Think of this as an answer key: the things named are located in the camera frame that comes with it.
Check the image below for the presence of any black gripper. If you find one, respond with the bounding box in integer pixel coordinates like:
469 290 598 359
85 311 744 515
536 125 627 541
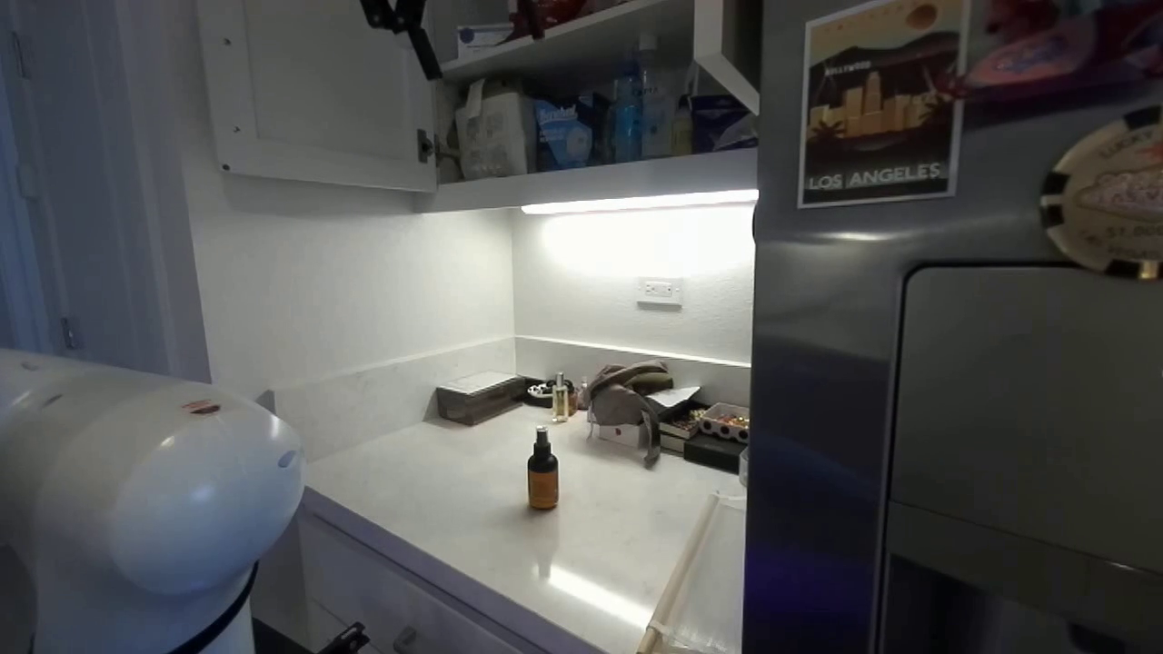
356 0 448 83

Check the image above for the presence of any white cupboard door with knob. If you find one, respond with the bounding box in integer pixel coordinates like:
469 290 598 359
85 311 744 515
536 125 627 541
197 0 445 199

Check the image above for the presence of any small white box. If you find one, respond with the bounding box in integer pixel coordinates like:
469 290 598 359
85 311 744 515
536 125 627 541
454 18 522 61

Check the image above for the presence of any white paper bag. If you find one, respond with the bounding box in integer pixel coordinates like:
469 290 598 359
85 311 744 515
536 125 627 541
454 77 536 182

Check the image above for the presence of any blue plastic package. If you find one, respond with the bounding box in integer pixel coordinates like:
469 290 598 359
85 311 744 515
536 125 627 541
532 95 600 174

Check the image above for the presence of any blue liquid bottle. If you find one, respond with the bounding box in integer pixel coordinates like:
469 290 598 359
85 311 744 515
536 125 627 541
603 59 649 166

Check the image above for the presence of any under-cabinet light bar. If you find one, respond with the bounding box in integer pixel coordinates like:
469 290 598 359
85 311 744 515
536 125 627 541
522 187 764 223

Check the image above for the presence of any grey cardboard box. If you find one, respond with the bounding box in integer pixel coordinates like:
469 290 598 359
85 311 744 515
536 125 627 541
432 372 540 428

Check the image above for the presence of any small clear bottle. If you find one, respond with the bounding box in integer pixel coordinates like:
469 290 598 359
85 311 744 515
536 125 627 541
548 375 577 428

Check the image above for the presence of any crumpled grey cloth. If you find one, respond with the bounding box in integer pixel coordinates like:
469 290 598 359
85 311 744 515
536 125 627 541
583 359 675 473

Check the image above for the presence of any white printed box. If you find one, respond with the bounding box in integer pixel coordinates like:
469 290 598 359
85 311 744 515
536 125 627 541
649 381 709 417

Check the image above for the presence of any amber spray bottle black cap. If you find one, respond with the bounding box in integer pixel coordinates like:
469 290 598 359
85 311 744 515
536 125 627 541
525 428 565 515

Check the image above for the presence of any Los Angeles poster magnet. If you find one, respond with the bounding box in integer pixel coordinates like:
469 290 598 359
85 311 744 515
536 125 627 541
795 0 973 211

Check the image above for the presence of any dark compartment box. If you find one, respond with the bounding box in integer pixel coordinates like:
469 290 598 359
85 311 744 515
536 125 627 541
675 399 752 478

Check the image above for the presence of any stainless steel refrigerator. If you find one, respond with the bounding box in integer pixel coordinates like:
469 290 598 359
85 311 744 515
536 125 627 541
741 0 1163 654

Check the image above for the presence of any pink red fridge magnet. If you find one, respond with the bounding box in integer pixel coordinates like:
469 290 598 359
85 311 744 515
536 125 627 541
961 0 1163 114

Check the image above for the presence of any poker chip magnet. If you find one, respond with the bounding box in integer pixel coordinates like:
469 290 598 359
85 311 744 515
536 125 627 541
1036 107 1163 284

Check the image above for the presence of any white wall cupboard with shelves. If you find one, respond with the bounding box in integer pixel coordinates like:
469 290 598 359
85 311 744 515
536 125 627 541
429 0 764 217

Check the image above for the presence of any white wall outlet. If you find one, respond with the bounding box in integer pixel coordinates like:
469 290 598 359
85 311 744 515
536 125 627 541
635 273 691 313

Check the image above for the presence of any black drawer handle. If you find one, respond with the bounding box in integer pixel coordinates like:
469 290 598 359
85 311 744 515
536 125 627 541
320 618 376 654

